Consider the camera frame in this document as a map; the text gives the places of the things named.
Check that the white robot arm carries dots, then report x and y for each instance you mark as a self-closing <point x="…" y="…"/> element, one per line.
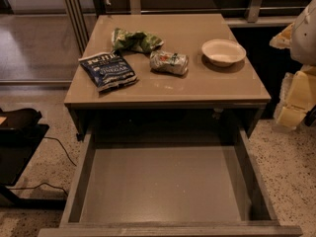
<point x="303" y="42"/>

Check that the black stand at left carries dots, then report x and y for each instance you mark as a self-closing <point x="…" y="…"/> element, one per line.
<point x="20" y="136"/>

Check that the blue kettle chips bag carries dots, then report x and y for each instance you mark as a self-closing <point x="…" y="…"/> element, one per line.
<point x="108" y="71"/>

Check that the green crumpled chip bag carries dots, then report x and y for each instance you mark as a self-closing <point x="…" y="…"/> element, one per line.
<point x="138" y="41"/>

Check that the grey drawer cabinet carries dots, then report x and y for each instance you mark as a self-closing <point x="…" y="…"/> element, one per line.
<point x="205" y="86"/>

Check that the white bowl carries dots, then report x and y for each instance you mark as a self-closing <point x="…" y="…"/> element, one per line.
<point x="223" y="52"/>

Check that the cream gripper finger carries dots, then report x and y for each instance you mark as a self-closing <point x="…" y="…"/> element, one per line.
<point x="297" y="97"/>
<point x="282" y="40"/>

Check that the metal railing frame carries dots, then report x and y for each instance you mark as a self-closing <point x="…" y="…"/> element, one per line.
<point x="239" y="13"/>

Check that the crushed 7up can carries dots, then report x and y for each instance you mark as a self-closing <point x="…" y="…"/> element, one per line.
<point x="169" y="62"/>

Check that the open grey top drawer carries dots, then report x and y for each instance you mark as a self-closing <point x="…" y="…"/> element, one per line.
<point x="189" y="186"/>

